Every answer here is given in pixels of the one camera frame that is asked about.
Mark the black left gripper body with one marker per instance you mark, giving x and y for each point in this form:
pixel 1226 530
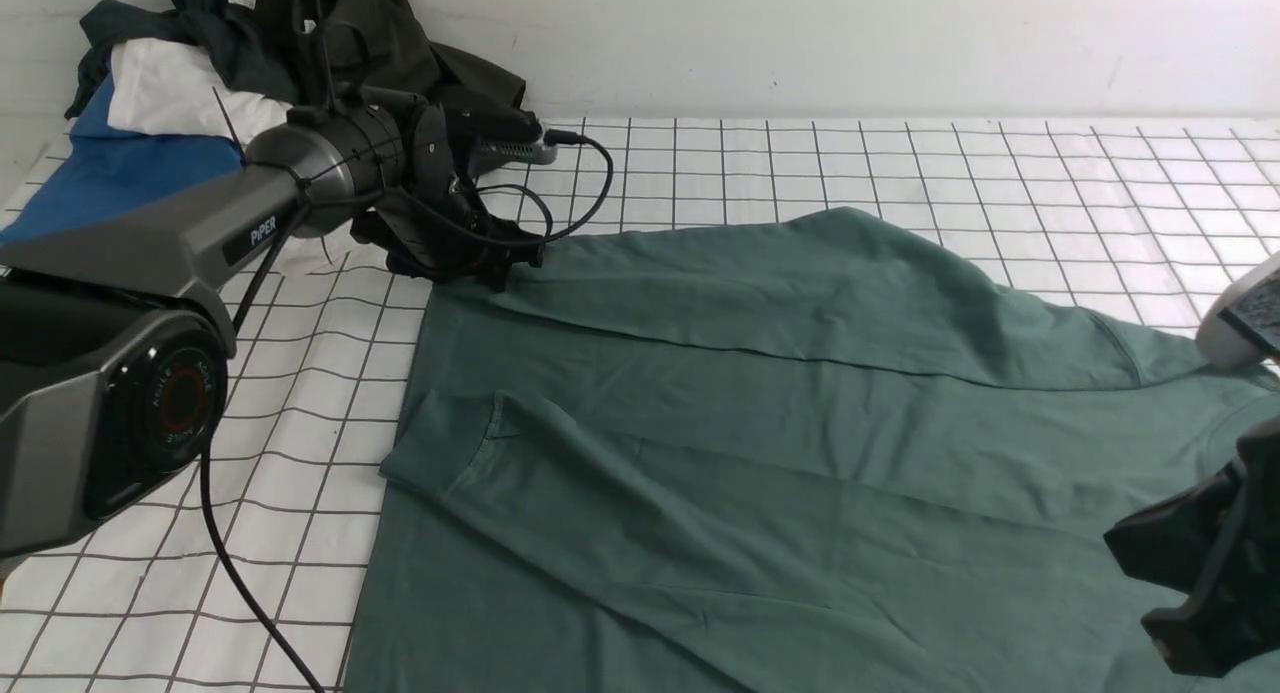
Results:
pixel 435 224

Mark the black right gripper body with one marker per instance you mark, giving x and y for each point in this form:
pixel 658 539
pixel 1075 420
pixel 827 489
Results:
pixel 1217 544

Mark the blue garment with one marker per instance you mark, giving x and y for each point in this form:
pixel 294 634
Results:
pixel 102 172

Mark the dark navy garment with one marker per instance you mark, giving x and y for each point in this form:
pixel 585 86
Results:
pixel 240 52

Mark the white grid-patterned tablecloth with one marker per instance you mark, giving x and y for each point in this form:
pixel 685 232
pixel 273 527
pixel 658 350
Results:
pixel 1134 222

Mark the dark olive garment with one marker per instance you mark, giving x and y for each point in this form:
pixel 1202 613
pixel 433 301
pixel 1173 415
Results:
pixel 384 39

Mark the green long-sleeved shirt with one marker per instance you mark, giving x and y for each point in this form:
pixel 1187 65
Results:
pixel 818 456

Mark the white garment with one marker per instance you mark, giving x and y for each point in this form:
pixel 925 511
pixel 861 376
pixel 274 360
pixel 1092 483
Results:
pixel 171 88

